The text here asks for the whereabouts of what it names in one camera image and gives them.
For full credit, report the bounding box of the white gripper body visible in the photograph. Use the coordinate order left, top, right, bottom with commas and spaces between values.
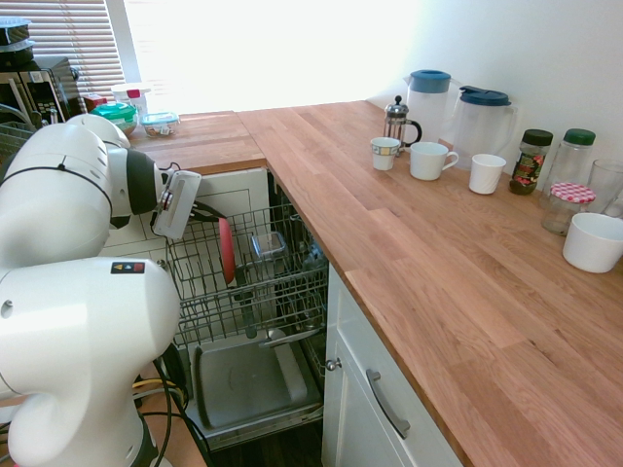
150, 169, 203, 240

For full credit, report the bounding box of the red plastic plate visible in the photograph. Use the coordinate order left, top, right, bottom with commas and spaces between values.
217, 216, 238, 287

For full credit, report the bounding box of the stainless dishwasher door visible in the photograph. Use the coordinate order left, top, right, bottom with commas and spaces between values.
187, 335, 325, 449

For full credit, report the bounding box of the small blue lidded container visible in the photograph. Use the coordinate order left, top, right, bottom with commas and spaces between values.
139, 111, 180, 138

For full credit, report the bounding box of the green lidded food bowl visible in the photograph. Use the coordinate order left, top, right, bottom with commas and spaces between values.
89, 101, 139, 138

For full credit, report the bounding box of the white container red clip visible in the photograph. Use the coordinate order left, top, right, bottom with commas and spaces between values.
110, 82, 155, 118

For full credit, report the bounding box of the black metal clamp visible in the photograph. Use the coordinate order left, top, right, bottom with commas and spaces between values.
160, 340, 190, 406

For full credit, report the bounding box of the grey plastic cutlery basket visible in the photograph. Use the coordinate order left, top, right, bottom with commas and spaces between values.
0, 120, 39, 166

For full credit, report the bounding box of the small patterned cup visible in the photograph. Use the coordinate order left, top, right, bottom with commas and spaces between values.
370, 136, 402, 172

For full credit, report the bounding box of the brown window blind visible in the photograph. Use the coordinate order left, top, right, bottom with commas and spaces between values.
21, 0, 128, 98

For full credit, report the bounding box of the glass French press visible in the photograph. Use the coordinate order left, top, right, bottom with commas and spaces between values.
383, 94, 423, 158

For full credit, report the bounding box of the black takeaway container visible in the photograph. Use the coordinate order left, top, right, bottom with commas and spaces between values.
0, 17, 33, 46
0, 39, 37, 67

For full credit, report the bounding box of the wooden robot mounting board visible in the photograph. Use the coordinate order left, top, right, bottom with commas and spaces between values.
133, 359, 210, 467

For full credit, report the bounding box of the clear pitcher light blue lid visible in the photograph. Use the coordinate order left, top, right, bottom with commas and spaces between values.
404, 69, 461, 147

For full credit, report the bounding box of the clear pitcher dark blue lid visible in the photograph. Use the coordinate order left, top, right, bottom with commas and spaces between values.
450, 86, 520, 172

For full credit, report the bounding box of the black lidded spice jar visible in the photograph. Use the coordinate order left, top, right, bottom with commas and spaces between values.
508, 128, 555, 198

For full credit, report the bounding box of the red checkered lid jar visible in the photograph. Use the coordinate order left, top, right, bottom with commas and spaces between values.
540, 181, 598, 237

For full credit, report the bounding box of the green lidded clear jar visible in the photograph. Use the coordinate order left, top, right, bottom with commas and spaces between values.
552, 127, 597, 196

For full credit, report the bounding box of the white round bowl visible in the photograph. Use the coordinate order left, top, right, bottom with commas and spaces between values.
562, 211, 623, 274

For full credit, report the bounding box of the clear drinking glass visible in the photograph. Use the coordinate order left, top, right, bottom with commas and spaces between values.
586, 159, 623, 219

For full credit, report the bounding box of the grey wire dishwasher rack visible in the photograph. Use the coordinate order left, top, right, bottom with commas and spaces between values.
165, 206, 330, 349

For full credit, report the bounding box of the blue handled utensil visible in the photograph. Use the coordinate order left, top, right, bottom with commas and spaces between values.
241, 291, 259, 341

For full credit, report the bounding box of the white cabinet with bar handle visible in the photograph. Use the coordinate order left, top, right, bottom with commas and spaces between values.
319, 262, 466, 467

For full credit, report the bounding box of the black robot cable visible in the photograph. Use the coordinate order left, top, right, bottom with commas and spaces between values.
140, 357, 213, 467

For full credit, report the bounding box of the white mug with handle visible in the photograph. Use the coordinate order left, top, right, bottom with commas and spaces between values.
410, 141, 460, 182

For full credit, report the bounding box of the curved metal cabinet handle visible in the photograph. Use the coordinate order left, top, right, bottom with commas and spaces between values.
365, 368, 412, 440

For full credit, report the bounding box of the white handleless cup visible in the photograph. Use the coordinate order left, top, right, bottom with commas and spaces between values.
468, 153, 508, 196

